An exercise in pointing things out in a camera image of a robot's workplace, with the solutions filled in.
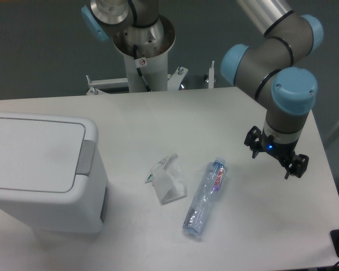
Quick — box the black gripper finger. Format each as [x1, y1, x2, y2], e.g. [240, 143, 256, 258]
[284, 154, 309, 180]
[244, 126, 263, 159]

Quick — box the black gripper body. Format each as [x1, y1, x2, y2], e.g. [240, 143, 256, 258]
[260, 134, 298, 168]

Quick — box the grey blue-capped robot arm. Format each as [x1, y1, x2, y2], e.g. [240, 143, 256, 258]
[81, 1, 324, 177]

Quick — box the white plastic trash can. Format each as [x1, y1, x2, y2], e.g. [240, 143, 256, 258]
[0, 112, 108, 233]

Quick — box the white trash can lid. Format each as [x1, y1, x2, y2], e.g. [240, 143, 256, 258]
[0, 117, 85, 193]

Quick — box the empty clear plastic bottle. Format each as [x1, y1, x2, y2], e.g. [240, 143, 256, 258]
[182, 158, 226, 238]

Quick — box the crumpled white paper bag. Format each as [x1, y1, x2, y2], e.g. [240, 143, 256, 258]
[145, 153, 187, 205]

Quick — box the grey lid push button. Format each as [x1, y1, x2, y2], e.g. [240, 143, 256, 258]
[76, 140, 95, 176]

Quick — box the white metal support frame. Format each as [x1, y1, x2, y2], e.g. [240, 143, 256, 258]
[85, 60, 217, 95]

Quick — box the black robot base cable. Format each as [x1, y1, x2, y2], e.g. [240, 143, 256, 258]
[132, 44, 153, 93]

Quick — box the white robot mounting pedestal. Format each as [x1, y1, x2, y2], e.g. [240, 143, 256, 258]
[113, 15, 176, 83]

